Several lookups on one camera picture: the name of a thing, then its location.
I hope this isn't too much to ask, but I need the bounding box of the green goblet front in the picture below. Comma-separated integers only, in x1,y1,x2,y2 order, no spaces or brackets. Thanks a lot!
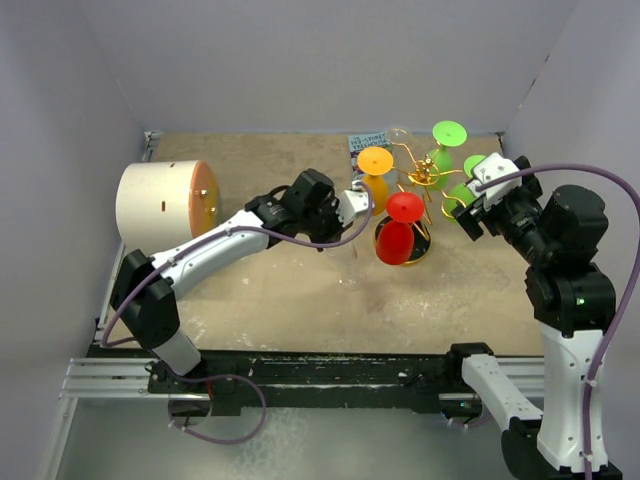
428,120,467,188

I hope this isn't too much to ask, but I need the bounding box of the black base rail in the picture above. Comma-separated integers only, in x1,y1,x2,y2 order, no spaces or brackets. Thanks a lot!
145,343,491,416

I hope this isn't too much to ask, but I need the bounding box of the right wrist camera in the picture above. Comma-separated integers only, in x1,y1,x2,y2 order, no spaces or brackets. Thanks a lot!
463,152,522,211

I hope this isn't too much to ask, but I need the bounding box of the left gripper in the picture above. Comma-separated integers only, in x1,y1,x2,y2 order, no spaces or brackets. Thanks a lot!
300,195,353,252

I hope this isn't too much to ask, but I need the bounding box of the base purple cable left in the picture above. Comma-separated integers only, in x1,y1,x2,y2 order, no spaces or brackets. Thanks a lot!
167,369,269,445

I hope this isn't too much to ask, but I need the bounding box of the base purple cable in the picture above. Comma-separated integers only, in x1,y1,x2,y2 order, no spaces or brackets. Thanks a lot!
167,369,269,445
447,412,494,431

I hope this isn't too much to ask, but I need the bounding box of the orange plastic goblet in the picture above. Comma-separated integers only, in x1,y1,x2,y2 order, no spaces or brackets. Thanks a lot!
357,146,394,208

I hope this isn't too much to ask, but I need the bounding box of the gold wine glass rack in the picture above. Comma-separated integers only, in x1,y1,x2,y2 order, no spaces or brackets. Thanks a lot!
396,131,463,266

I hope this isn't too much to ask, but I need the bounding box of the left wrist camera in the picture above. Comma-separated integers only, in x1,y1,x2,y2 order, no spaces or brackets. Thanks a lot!
336,180,374,227

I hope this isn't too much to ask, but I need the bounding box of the red plastic goblet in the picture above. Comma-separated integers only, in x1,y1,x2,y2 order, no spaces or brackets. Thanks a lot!
376,192,425,265

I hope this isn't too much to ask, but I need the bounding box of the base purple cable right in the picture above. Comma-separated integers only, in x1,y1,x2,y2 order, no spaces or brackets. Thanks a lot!
447,412,494,431

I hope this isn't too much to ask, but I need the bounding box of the treehouse paperback book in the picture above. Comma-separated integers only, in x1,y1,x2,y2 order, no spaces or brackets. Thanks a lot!
347,132,391,180

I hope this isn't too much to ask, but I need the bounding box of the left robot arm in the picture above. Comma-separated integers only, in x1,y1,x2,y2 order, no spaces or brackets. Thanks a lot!
110,169,368,392

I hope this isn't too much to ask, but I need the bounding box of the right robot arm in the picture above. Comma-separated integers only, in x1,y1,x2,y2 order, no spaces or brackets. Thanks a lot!
444,153,623,479

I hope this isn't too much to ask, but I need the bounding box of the green goblet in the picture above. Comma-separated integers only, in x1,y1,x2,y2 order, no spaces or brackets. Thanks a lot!
428,120,467,188
441,154,486,221

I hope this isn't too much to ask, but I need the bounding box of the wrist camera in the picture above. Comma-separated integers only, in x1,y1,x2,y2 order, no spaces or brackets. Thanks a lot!
463,152,522,211
336,180,374,227

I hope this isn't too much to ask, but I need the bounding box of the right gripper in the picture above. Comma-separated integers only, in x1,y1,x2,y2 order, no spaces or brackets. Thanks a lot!
453,174,556,262

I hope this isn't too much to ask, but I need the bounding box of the white cylinder with orange lid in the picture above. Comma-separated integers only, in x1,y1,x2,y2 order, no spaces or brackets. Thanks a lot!
115,160,219,253

